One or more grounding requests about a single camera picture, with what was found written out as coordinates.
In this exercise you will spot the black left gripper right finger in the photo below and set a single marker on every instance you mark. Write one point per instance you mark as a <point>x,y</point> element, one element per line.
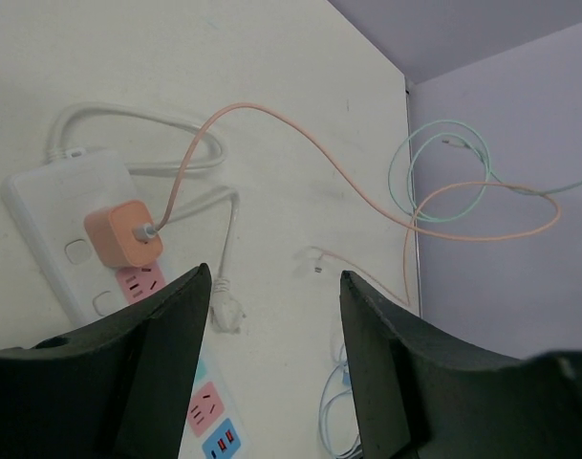
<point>422,393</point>

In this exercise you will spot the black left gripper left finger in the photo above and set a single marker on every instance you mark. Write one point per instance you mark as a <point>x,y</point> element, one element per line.
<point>117,388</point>

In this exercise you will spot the pink charger plug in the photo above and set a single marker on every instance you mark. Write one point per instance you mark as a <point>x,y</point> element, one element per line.
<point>124,235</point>

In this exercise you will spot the white multicolour power strip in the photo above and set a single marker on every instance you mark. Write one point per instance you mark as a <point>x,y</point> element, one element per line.
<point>49,205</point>

